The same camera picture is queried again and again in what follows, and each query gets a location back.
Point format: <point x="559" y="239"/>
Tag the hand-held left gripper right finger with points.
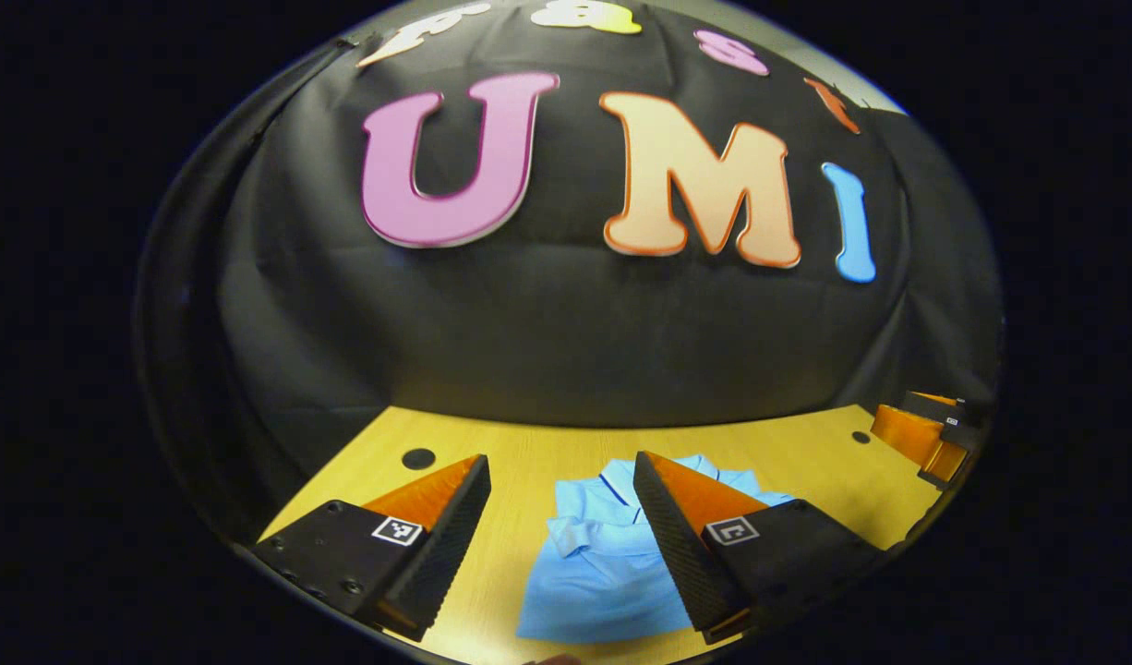
<point x="681" y="563"/>

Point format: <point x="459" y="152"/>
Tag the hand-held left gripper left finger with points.
<point x="446" y="554"/>

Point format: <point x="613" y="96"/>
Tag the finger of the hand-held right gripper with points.
<point x="935" y="408"/>
<point x="908" y="434"/>

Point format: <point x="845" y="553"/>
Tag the light blue polo T-shirt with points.
<point x="603" y="573"/>

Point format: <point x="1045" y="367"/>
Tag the black backdrop cloth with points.
<point x="547" y="323"/>

